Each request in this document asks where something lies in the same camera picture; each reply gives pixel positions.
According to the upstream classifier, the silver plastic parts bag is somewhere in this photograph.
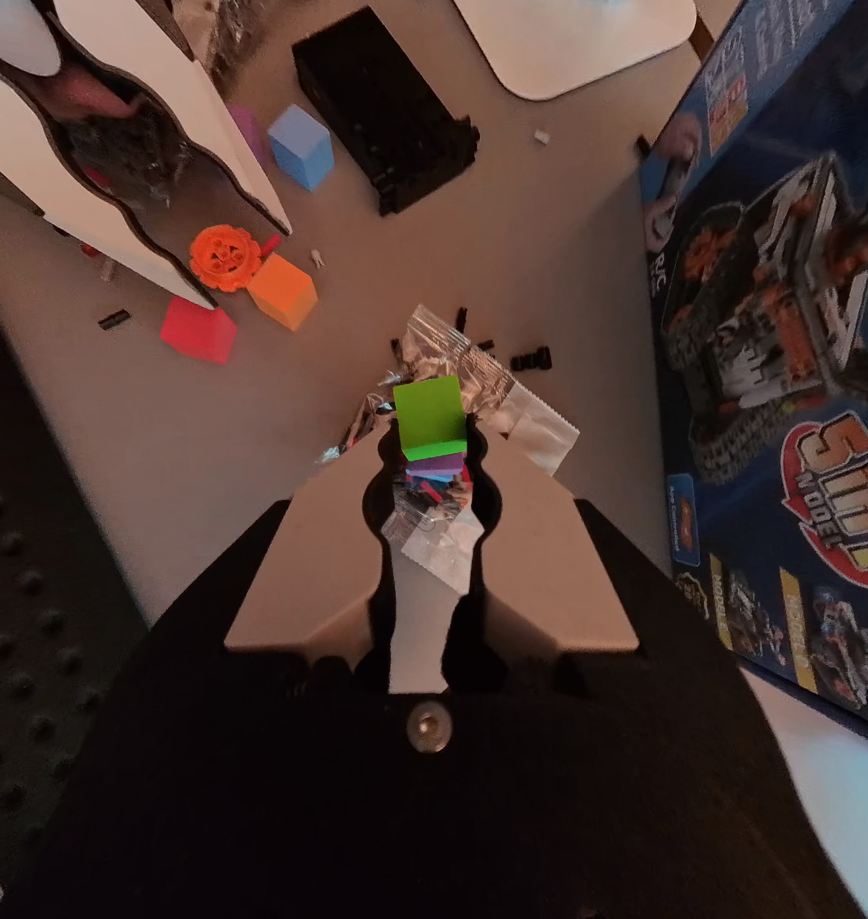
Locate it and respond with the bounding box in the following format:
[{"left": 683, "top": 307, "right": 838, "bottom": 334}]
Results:
[{"left": 315, "top": 305, "right": 581, "bottom": 597}]

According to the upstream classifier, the blue robot kit box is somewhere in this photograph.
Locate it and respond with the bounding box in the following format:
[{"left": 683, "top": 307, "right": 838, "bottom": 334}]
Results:
[{"left": 638, "top": 0, "right": 868, "bottom": 748}]

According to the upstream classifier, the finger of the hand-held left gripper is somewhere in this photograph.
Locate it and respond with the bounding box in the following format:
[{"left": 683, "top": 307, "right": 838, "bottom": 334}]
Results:
[
  {"left": 0, "top": 72, "right": 212, "bottom": 310},
  {"left": 54, "top": 0, "right": 291, "bottom": 235}
]

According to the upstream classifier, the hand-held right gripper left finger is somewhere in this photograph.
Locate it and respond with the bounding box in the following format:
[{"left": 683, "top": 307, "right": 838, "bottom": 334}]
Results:
[{"left": 226, "top": 424, "right": 401, "bottom": 669}]

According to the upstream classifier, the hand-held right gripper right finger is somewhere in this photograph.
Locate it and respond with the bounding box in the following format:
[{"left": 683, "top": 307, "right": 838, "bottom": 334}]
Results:
[{"left": 456, "top": 421, "right": 639, "bottom": 679}]

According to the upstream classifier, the white book stand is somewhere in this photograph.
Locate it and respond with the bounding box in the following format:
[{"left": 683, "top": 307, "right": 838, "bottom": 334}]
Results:
[{"left": 453, "top": 0, "right": 698, "bottom": 101}]

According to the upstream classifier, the orange foam cube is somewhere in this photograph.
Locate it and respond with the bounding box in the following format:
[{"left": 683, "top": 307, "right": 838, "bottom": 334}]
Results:
[{"left": 248, "top": 256, "right": 320, "bottom": 333}]

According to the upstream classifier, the grey desk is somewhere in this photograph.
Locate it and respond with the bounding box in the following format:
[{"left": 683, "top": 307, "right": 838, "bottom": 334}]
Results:
[{"left": 0, "top": 0, "right": 868, "bottom": 919}]

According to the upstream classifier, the red foam cube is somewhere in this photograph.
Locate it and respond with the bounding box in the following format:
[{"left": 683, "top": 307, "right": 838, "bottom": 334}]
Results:
[{"left": 160, "top": 296, "right": 240, "bottom": 366}]

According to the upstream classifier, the black studded baseplate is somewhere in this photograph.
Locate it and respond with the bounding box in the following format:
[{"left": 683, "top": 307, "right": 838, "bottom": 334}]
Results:
[{"left": 0, "top": 273, "right": 162, "bottom": 919}]

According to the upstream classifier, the orange plastic gear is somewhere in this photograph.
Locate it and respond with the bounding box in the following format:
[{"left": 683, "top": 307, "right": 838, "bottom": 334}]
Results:
[{"left": 190, "top": 223, "right": 263, "bottom": 292}]

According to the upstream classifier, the clear bag of grey beams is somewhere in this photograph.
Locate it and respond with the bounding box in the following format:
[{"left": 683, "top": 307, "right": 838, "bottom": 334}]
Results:
[{"left": 176, "top": 0, "right": 280, "bottom": 80}]

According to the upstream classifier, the light blue foam cube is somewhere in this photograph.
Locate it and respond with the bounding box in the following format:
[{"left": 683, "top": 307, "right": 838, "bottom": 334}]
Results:
[{"left": 268, "top": 104, "right": 336, "bottom": 192}]

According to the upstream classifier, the green foam cube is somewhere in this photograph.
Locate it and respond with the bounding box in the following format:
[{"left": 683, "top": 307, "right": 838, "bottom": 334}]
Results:
[{"left": 393, "top": 377, "right": 469, "bottom": 462}]

